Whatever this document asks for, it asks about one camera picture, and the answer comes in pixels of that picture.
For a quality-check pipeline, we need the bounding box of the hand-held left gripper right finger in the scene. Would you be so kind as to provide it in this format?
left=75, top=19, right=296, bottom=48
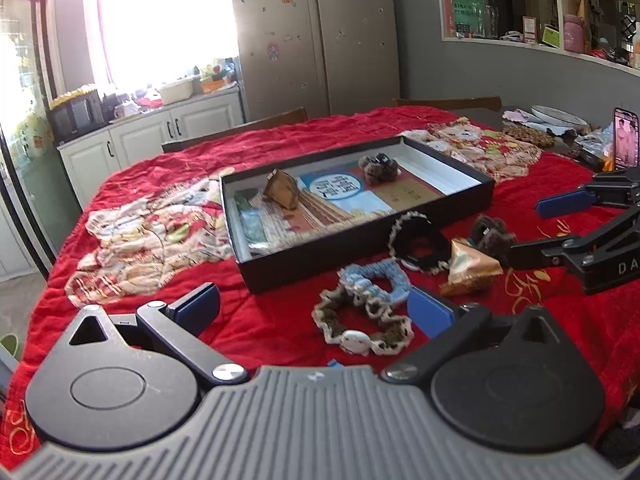
left=381, top=287, right=563, bottom=386

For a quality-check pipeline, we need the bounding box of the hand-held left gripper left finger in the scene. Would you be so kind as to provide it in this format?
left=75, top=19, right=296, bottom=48
left=67, top=282, right=250, bottom=387

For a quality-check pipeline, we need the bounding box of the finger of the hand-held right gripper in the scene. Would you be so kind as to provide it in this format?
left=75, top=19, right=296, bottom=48
left=536, top=169, right=640, bottom=219
left=509, top=209, right=640, bottom=272

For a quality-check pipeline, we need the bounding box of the brown furry hair clip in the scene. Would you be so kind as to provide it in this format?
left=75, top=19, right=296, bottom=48
left=358, top=152, right=400, bottom=181
left=470, top=214, right=518, bottom=266

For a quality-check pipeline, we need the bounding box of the gold pyramid packet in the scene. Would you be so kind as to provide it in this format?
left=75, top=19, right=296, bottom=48
left=440, top=237, right=503, bottom=297

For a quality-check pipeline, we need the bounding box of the blue knitted scrunchie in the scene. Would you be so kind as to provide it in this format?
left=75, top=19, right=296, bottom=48
left=339, top=259, right=411, bottom=311

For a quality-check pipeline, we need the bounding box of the black shallow box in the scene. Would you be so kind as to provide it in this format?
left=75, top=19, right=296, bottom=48
left=220, top=131, right=496, bottom=295

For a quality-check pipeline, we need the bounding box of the brown cream-trimmed scrunchie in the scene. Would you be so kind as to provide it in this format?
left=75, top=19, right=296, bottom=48
left=312, top=290, right=415, bottom=357

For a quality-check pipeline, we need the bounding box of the pile of packets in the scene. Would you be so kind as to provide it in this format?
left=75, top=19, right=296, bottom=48
left=570, top=127, right=616, bottom=171

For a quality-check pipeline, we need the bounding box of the brown woven mat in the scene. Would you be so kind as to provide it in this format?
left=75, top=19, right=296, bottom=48
left=502, top=125, right=556, bottom=148

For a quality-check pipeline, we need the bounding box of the black lace-trimmed scrunchie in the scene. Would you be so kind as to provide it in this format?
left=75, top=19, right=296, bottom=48
left=388, top=211, right=453, bottom=276

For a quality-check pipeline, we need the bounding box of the white plate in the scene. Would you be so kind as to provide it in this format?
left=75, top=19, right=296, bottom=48
left=531, top=105, right=590, bottom=128

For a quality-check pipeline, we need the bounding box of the smartphone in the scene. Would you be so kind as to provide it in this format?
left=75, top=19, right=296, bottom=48
left=612, top=107, right=640, bottom=171

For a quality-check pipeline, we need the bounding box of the green patterned strip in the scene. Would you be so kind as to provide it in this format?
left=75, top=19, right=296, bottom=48
left=235, top=191, right=271, bottom=251

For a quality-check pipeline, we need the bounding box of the brown pyramid packet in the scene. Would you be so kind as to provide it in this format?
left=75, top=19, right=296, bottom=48
left=263, top=170, right=301, bottom=209

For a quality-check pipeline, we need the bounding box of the wooden chair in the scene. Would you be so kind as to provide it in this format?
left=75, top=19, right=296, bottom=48
left=161, top=106, right=308, bottom=153
left=392, top=96, right=503, bottom=113

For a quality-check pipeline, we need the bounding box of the white kitchen cabinet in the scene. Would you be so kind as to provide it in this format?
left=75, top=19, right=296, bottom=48
left=56, top=85, right=246, bottom=211

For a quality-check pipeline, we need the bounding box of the red printed blanket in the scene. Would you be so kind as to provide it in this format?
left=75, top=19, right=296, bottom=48
left=0, top=105, right=640, bottom=461

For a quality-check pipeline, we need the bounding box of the white basin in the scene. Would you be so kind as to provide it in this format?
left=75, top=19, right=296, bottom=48
left=157, top=80, right=195, bottom=106

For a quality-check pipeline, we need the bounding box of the black microwave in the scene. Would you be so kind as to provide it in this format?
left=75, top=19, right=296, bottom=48
left=47, top=91, right=106, bottom=143

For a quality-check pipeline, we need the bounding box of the glass sliding door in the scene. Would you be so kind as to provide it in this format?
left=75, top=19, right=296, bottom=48
left=0, top=0, right=66, bottom=281

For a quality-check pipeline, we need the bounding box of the silver refrigerator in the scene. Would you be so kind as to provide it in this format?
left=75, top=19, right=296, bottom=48
left=227, top=0, right=401, bottom=123

